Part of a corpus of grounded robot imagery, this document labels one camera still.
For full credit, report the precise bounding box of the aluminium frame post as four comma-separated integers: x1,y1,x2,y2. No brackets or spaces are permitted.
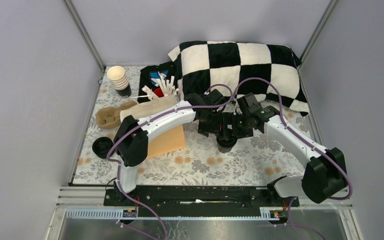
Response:
300,0,340,64
62,0,106,72

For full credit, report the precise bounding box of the black white checkered blanket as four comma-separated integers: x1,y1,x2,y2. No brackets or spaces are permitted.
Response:
168,41,309,116

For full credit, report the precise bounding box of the floral patterned table mat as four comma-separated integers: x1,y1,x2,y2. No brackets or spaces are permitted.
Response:
72,65,323,187

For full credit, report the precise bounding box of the left aluminium frame post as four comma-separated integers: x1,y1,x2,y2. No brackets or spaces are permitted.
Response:
62,0,106,72

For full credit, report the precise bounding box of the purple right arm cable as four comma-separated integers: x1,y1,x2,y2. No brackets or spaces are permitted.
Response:
231,77,353,201

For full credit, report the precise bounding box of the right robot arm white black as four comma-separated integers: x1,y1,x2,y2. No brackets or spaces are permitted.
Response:
231,93,350,206

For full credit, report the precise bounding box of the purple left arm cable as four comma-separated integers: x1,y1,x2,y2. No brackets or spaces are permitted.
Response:
106,83,237,240

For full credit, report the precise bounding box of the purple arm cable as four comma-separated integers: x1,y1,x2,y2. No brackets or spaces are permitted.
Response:
106,83,237,240
231,77,353,201

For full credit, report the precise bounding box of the black blue printed cloth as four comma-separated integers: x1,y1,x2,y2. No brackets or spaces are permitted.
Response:
137,61,176,103

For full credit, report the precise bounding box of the right aluminium frame post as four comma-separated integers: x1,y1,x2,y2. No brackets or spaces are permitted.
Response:
300,0,340,64

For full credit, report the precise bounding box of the stack of paper cups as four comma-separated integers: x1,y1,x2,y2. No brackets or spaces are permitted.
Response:
106,66,132,98

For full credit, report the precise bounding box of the single black paper cup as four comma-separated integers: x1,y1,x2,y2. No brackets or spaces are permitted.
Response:
216,138,237,153

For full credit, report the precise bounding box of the red cup holder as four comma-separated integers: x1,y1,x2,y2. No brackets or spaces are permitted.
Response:
154,87,164,98

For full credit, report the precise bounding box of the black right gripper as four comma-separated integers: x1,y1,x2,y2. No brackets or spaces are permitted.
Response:
219,112,253,140

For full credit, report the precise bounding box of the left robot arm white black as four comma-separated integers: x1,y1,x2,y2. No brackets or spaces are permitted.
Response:
107,89,234,206

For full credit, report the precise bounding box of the white brown paper bag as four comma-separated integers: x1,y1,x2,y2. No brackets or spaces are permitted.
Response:
120,95,186,159

